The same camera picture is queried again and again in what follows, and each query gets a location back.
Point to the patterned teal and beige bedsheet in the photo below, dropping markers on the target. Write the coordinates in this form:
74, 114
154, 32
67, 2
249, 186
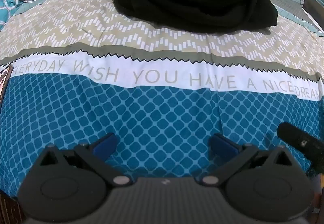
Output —
151, 62

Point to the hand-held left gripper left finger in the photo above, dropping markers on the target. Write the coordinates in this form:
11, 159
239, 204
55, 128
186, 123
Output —
105, 146

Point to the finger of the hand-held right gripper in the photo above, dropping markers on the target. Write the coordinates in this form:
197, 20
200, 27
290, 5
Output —
301, 143

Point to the teal lattice pillow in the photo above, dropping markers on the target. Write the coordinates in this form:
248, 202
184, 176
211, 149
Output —
8, 9

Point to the smartphone in dark case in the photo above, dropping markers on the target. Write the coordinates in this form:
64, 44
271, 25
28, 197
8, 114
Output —
5, 82

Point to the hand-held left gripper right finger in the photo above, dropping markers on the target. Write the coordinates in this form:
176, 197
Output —
222, 145

